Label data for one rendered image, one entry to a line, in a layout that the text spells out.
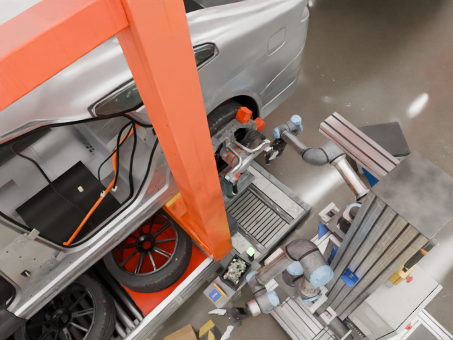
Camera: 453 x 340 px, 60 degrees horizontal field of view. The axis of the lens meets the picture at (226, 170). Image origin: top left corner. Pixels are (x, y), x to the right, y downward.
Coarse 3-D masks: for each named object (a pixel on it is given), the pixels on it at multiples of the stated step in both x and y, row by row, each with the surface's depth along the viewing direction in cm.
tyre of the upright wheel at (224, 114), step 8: (224, 104) 276; (232, 104) 278; (240, 104) 289; (216, 112) 268; (224, 112) 269; (232, 112) 271; (208, 120) 266; (216, 120) 265; (224, 120) 269; (216, 128) 268
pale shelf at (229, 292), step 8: (240, 256) 292; (248, 256) 292; (256, 264) 288; (216, 280) 285; (208, 288) 282; (216, 288) 282; (224, 288) 282; (240, 288) 282; (232, 296) 280; (216, 304) 276; (224, 304) 278
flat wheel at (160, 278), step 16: (160, 208) 310; (144, 224) 326; (160, 224) 328; (176, 224) 303; (144, 240) 305; (160, 240) 300; (176, 240) 297; (112, 256) 294; (128, 256) 295; (176, 256) 290; (112, 272) 288; (128, 272) 287; (160, 272) 286; (176, 272) 289; (128, 288) 301; (144, 288) 287; (160, 288) 296
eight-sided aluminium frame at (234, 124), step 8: (232, 120) 271; (224, 128) 268; (232, 128) 268; (248, 128) 295; (256, 128) 293; (216, 136) 266; (224, 136) 265; (216, 144) 264; (248, 144) 311; (248, 152) 310; (224, 168) 311; (232, 168) 310
